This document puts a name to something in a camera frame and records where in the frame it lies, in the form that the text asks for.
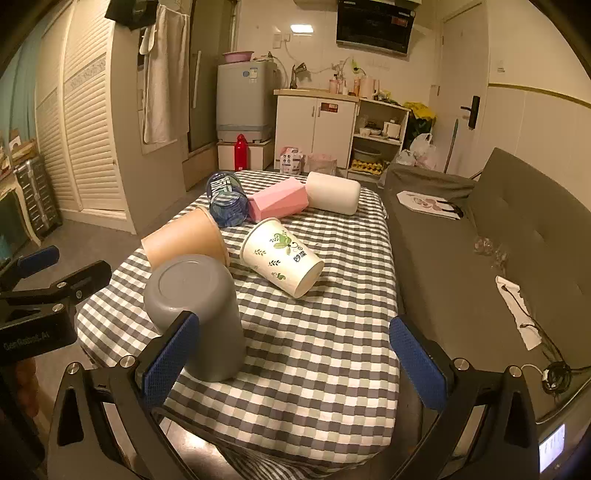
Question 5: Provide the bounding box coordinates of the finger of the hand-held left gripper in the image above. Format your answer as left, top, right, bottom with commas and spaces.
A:
0, 260, 113, 320
0, 246, 61, 288

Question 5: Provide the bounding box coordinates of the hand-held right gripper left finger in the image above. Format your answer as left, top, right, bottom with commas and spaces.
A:
46, 310, 201, 480

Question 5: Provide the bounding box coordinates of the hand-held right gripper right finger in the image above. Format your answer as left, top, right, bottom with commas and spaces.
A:
389, 315, 541, 480

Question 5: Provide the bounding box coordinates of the grey plastic cup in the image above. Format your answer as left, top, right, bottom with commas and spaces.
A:
143, 254, 247, 383

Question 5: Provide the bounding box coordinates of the beige plastic cup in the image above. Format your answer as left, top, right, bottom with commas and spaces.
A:
141, 206, 230, 270

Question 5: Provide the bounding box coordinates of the green leaf print paper cup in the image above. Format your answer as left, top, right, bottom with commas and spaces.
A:
239, 218, 325, 299

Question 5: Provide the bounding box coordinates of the blue transparent cup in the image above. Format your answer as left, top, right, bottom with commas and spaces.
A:
205, 171, 250, 228

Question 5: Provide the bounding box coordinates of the white plastic cup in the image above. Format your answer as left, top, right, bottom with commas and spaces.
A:
305, 172, 361, 216

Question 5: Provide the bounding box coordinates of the pink faceted cup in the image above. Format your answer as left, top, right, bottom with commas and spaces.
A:
248, 178, 308, 223

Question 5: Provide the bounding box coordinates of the silver suitcase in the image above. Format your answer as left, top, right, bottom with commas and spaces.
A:
14, 154, 63, 238

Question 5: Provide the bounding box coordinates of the grey fabric sofa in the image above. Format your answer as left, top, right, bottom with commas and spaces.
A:
379, 148, 591, 425

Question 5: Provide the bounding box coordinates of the grey white checked tablecloth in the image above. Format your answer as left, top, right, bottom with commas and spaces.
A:
75, 169, 400, 462

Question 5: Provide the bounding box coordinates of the white paper sheet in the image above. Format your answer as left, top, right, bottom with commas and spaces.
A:
495, 275, 542, 350

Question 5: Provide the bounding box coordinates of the cream louvred wardrobe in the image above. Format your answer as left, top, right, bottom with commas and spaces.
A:
28, 0, 139, 232

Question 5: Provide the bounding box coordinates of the black device with lit display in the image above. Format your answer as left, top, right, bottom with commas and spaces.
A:
536, 392, 587, 474

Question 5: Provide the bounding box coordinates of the white printed tote bag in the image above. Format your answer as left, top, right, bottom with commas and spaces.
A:
396, 190, 466, 220

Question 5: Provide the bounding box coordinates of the beige hanging towel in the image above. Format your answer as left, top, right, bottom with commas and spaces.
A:
139, 4, 189, 144

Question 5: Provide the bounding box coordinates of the white plastic bag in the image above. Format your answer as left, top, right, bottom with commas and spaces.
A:
397, 133, 437, 169

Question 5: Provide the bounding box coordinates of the pink translucent bag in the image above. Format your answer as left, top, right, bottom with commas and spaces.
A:
307, 152, 337, 176

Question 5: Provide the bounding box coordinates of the white open shelf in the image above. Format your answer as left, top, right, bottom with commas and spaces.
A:
347, 98, 411, 178

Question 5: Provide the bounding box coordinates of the white washer stand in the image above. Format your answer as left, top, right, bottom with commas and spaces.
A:
217, 138, 275, 171

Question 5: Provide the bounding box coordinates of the white printed carton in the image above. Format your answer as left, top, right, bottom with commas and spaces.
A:
279, 147, 305, 175

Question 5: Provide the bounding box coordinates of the white sink cabinet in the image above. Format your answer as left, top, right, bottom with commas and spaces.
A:
274, 89, 360, 171

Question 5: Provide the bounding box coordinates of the yellow bag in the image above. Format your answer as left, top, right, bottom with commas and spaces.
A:
404, 102, 437, 132

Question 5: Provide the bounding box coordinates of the grey washing machine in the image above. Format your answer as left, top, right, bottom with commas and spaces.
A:
216, 61, 278, 141

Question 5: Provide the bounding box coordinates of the black hanging cloth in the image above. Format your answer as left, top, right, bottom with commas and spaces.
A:
105, 0, 160, 24

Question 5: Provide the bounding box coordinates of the white door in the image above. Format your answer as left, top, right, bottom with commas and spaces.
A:
431, 9, 491, 174

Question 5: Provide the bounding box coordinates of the black range hood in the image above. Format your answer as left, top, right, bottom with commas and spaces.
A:
336, 0, 416, 56

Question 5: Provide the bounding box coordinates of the black cable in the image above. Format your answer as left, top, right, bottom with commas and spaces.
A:
499, 282, 591, 395

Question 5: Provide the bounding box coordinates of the green broom handle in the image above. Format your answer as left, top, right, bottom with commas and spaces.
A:
444, 119, 459, 174

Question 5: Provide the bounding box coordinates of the black door handle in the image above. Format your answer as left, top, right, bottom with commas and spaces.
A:
461, 95, 481, 130

